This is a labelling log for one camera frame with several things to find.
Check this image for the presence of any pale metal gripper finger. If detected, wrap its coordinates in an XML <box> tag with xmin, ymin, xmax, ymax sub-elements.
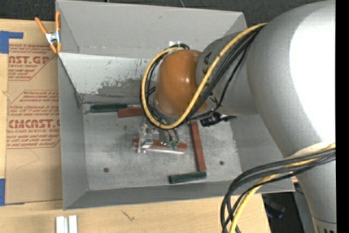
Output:
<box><xmin>137</xmin><ymin>138</ymin><xmax>184</xmax><ymax>155</ymax></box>
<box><xmin>140</xmin><ymin>126</ymin><xmax>160</xmax><ymax>139</ymax></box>

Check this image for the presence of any red-brown flat block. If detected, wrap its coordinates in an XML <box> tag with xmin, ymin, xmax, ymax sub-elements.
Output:
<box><xmin>189</xmin><ymin>121</ymin><xmax>207</xmax><ymax>172</ymax></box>
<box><xmin>132</xmin><ymin>138</ymin><xmax>188</xmax><ymax>152</ymax></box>
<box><xmin>117</xmin><ymin>107</ymin><xmax>145</xmax><ymax>119</ymax></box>

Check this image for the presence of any grey metal bin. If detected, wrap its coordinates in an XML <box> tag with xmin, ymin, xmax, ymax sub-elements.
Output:
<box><xmin>55</xmin><ymin>0</ymin><xmax>297</xmax><ymax>211</ymax></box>

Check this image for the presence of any dark green flat block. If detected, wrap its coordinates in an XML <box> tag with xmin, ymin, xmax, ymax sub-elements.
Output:
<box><xmin>90</xmin><ymin>103</ymin><xmax>129</xmax><ymax>113</ymax></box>
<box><xmin>167</xmin><ymin>171</ymin><xmax>207</xmax><ymax>184</ymax></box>

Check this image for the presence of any brown cardboard board red print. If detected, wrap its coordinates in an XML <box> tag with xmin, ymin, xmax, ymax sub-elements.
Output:
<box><xmin>0</xmin><ymin>18</ymin><xmax>64</xmax><ymax>206</ymax></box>

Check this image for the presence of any black cylinder on white bracket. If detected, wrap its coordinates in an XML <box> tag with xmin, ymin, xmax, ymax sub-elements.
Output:
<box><xmin>200</xmin><ymin>111</ymin><xmax>237</xmax><ymax>128</ymax></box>

